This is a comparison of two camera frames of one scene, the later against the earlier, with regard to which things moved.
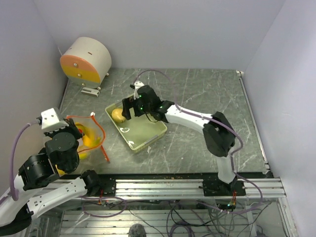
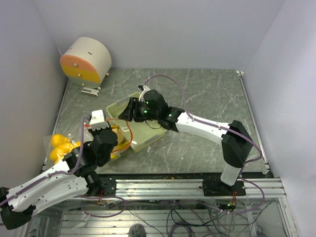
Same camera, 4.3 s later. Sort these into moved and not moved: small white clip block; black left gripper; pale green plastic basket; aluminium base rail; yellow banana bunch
Moved: yellow banana bunch; black left gripper
Not moved: small white clip block; aluminium base rail; pale green plastic basket
